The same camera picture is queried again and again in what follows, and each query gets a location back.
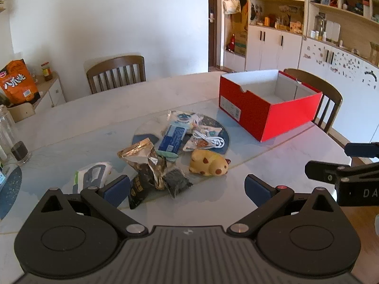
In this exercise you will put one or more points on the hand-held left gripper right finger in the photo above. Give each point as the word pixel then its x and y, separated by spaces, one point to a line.
pixel 257 188

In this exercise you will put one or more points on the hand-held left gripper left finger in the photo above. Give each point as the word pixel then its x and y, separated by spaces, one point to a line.
pixel 118 188

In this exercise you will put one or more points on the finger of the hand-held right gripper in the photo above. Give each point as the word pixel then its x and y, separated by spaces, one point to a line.
pixel 361 150
pixel 319 170

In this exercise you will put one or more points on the black snack packet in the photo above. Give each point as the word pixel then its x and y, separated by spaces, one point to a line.
pixel 139 189

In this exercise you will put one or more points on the gold foil snack packet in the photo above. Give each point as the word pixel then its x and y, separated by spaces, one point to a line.
pixel 139 156

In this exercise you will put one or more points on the yellow dog toy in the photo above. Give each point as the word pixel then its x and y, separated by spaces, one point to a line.
pixel 207 162

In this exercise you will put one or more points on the small black packet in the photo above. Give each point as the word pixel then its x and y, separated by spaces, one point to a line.
pixel 176 182

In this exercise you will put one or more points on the teal plastic case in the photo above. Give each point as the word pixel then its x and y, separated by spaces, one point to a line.
pixel 168 155

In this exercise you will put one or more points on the blue packet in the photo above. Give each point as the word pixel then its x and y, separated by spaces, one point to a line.
pixel 173 137

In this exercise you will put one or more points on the red cardboard box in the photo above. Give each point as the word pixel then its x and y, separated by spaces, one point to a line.
pixel 251 109

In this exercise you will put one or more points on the blueberry bread packet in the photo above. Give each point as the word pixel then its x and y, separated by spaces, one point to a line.
pixel 182 117

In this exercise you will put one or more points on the white marble desktop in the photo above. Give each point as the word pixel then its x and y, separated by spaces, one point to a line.
pixel 88 118

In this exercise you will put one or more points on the white grey packet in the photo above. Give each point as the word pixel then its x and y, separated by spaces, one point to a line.
pixel 91 174

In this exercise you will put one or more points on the sticker covered white cabinet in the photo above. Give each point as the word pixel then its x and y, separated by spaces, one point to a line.
pixel 349 94

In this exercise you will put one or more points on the brown wooden chair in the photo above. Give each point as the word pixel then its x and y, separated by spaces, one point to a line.
pixel 331 94
pixel 115 68

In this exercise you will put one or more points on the tall glass with dark liquid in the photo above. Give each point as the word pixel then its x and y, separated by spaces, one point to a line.
pixel 20 152

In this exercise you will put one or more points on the white side cabinet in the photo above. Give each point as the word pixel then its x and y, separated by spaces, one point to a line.
pixel 53 94

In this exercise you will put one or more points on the white storage container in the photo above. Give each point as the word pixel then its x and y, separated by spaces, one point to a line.
pixel 333 31

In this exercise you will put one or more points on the low white hallway cabinet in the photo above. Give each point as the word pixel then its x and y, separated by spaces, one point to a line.
pixel 234 60

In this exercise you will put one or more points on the white lower cabinet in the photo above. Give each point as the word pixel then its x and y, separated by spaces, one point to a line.
pixel 269 50

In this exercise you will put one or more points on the clear glass jar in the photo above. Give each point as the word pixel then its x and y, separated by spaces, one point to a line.
pixel 319 25

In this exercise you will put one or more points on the red lidded jar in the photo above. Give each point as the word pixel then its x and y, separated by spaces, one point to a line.
pixel 46 72

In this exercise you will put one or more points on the orange snack bag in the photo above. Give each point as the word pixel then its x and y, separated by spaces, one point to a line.
pixel 17 82

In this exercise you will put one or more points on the red bottle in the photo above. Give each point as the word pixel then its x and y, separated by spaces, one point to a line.
pixel 231 43

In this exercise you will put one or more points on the white tote bag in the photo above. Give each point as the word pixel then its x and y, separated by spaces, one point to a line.
pixel 231 6

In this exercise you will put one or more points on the wooden wall shelf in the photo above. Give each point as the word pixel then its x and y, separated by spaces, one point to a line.
pixel 355 26

